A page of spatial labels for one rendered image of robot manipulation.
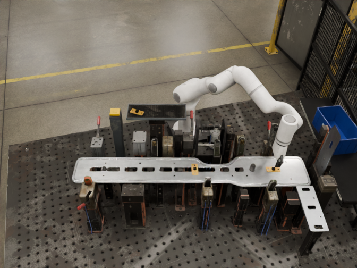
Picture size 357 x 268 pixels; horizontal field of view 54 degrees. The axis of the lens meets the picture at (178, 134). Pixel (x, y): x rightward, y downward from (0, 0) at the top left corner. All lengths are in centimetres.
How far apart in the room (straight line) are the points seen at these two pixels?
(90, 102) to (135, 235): 231
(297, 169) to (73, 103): 279
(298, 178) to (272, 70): 285
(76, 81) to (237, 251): 311
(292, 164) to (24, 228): 165
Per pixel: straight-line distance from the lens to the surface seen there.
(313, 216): 204
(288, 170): 219
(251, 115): 297
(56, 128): 396
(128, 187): 198
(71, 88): 448
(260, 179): 210
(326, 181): 214
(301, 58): 469
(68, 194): 243
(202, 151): 224
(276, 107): 192
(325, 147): 216
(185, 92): 227
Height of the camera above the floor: 259
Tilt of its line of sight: 44 degrees down
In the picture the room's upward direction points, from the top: 2 degrees clockwise
